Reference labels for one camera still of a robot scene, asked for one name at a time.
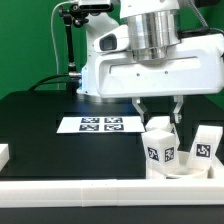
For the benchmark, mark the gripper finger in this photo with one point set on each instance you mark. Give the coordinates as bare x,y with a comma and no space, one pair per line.
176,116
140,107

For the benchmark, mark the white left fence bar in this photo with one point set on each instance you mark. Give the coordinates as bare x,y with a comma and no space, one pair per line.
4,155

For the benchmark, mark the white front fence bar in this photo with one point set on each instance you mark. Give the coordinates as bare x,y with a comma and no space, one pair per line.
91,193

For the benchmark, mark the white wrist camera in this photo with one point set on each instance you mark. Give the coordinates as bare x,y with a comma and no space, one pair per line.
114,41

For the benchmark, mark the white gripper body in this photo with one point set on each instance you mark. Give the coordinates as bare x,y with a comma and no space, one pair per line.
194,66

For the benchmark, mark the white round stool seat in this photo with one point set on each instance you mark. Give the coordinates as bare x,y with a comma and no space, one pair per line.
182,172

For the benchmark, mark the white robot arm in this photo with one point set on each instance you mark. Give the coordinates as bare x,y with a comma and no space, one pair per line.
136,49

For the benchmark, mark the paper sheet with markers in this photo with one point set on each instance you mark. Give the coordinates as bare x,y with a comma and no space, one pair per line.
108,124

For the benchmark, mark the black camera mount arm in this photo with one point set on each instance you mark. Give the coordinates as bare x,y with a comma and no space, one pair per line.
70,40

